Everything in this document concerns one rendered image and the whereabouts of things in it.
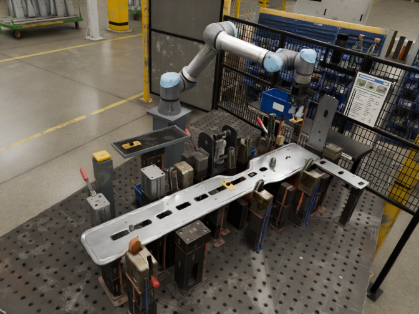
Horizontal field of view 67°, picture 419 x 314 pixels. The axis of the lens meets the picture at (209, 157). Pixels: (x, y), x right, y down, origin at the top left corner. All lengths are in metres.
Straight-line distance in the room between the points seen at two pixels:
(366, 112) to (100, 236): 1.68
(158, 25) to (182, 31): 0.40
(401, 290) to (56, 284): 2.35
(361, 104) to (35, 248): 1.98
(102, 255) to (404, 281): 2.34
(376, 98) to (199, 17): 2.56
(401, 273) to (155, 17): 3.87
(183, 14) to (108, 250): 3.43
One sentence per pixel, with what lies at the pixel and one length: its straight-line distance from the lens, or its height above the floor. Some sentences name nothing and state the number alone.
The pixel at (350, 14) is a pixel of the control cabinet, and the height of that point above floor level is 1.14.
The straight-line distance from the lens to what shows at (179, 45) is 4.38.
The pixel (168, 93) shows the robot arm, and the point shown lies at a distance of 1.95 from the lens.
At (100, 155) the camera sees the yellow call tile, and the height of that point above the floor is 1.16.
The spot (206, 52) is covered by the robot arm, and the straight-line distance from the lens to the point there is 1.89.
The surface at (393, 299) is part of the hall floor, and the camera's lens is 2.82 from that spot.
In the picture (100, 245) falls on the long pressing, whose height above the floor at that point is 1.00.
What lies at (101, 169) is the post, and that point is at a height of 1.11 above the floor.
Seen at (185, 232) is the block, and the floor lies 1.03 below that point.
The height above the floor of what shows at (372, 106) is 1.27.
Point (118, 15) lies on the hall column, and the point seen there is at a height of 0.43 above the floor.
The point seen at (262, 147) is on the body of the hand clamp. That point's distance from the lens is 1.97.
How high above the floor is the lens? 1.95
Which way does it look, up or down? 32 degrees down
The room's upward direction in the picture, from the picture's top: 6 degrees clockwise
